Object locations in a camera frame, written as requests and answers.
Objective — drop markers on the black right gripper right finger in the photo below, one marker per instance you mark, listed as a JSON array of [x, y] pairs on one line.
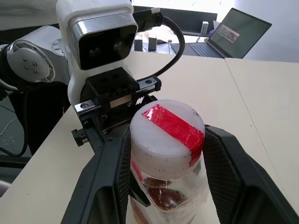
[[245, 184]]

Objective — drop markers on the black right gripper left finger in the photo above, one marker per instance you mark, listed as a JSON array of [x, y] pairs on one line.
[[98, 186]]

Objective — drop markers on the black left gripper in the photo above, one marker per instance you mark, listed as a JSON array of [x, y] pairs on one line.
[[112, 91]]

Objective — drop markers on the white bottle cap red tape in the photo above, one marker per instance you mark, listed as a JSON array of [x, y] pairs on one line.
[[163, 144]]

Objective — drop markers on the small black box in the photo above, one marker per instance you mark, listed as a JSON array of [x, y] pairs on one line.
[[138, 45], [152, 44]]

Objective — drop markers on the black desk divider panel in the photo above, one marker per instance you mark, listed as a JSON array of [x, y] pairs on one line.
[[187, 21]]

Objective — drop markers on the small grey white box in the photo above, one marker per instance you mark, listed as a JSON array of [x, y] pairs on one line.
[[204, 28]]

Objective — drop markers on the dark grey laptop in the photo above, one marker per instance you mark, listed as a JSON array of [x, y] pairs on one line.
[[236, 30]]

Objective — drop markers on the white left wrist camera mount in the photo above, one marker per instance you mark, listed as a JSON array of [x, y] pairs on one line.
[[67, 14]]

